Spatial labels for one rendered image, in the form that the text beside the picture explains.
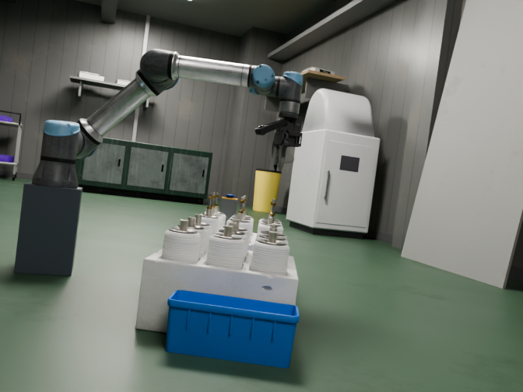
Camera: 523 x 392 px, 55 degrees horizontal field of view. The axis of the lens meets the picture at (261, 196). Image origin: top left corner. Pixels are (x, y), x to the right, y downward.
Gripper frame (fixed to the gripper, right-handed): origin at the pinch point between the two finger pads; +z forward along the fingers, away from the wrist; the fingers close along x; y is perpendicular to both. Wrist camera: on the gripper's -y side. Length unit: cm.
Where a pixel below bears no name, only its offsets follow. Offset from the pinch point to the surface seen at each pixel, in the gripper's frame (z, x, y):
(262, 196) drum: 26, 435, 204
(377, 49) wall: -142, 255, 226
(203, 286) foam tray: 34, -50, -41
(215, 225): 24.0, 5.5, -18.9
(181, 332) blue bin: 42, -60, -48
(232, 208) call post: 19.5, 40.7, 1.1
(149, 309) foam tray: 41, -44, -52
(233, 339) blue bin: 42, -65, -38
